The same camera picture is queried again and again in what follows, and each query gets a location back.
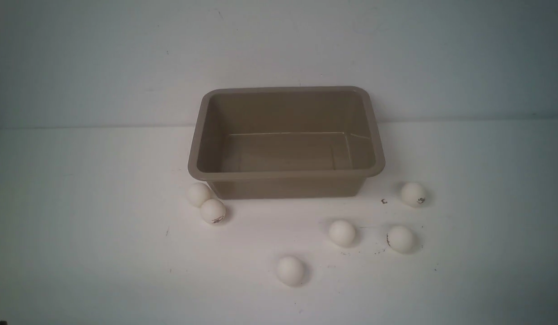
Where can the white ball logo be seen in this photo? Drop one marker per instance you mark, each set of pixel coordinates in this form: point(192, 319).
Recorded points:
point(413, 194)

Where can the tan plastic bin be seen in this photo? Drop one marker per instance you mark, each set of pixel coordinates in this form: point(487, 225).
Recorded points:
point(286, 142)

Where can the white ball marked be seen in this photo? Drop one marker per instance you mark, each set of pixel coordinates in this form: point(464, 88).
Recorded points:
point(401, 239)

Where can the white ball with logo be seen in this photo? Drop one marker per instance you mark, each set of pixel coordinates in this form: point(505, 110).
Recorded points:
point(213, 211)

